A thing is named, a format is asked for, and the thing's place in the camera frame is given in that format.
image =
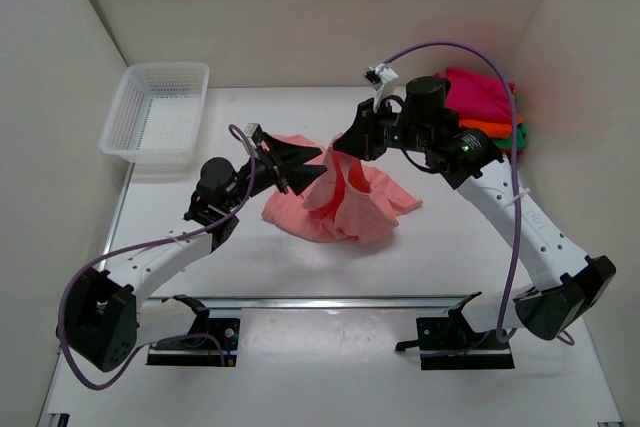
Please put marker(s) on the white perforated plastic basket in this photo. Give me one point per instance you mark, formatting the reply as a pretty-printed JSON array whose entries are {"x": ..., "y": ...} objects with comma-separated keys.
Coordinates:
[{"x": 155, "y": 116}]

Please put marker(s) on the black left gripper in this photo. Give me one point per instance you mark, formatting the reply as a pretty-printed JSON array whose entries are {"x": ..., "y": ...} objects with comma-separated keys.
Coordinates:
[{"x": 273, "y": 163}]

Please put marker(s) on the folded magenta t-shirt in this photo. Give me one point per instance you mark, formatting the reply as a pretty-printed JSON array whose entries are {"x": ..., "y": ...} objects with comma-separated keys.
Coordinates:
[{"x": 476, "y": 96}]

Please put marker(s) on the salmon pink t-shirt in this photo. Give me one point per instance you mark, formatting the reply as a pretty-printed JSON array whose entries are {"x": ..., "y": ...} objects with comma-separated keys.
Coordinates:
[{"x": 350, "y": 202}]

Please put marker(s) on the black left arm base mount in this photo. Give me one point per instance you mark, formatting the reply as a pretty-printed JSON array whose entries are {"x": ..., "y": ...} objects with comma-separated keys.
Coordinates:
[{"x": 200, "y": 352}]

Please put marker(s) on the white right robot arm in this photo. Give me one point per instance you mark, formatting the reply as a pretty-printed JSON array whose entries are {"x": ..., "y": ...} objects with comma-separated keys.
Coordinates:
[{"x": 565, "y": 280}]

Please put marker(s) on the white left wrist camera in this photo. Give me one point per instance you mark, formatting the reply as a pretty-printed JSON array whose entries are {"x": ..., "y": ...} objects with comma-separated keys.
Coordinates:
[{"x": 253, "y": 130}]

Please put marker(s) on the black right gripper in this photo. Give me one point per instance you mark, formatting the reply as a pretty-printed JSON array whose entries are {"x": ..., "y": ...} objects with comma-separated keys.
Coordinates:
[{"x": 368, "y": 129}]

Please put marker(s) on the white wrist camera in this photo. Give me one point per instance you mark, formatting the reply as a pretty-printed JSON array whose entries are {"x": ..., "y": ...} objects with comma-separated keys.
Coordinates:
[
  {"x": 383, "y": 79},
  {"x": 253, "y": 130}
]

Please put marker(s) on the folded green t-shirt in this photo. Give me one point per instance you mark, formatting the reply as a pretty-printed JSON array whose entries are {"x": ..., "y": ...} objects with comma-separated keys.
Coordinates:
[{"x": 505, "y": 145}]

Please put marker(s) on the folded orange t-shirt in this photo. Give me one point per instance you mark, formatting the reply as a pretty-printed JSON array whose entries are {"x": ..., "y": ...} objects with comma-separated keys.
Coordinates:
[{"x": 495, "y": 130}]

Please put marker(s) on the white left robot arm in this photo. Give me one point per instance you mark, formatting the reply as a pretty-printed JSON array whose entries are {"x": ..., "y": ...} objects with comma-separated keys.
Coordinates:
[{"x": 104, "y": 315}]

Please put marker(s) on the aluminium table rail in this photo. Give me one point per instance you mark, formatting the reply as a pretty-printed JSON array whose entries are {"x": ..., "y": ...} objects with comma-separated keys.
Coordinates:
[{"x": 439, "y": 254}]

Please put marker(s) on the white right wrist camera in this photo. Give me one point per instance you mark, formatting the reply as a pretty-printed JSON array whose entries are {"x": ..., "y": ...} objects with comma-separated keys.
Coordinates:
[{"x": 383, "y": 79}]

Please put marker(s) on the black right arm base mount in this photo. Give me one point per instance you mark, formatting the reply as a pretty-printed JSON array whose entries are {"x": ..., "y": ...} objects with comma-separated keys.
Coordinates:
[{"x": 443, "y": 344}]

